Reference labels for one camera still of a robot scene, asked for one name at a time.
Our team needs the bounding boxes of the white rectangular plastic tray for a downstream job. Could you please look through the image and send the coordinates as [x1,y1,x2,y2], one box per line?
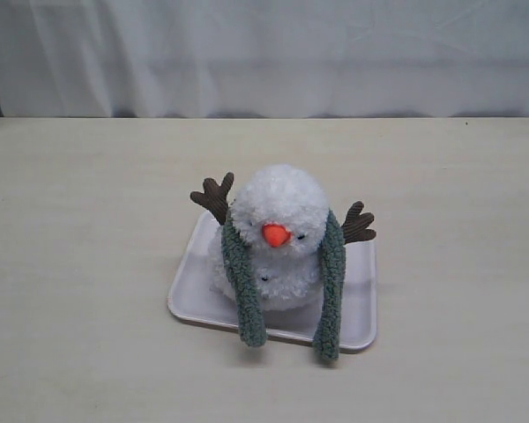
[168,211,378,353]

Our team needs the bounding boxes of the green knitted scarf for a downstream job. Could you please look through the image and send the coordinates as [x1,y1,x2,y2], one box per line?
[221,209,346,361]

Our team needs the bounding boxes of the white plush snowman toy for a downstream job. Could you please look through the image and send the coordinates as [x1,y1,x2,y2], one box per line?
[190,159,377,313]

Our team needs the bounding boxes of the white backdrop curtain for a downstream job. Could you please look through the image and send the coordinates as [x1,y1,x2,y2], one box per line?
[0,1,529,118]

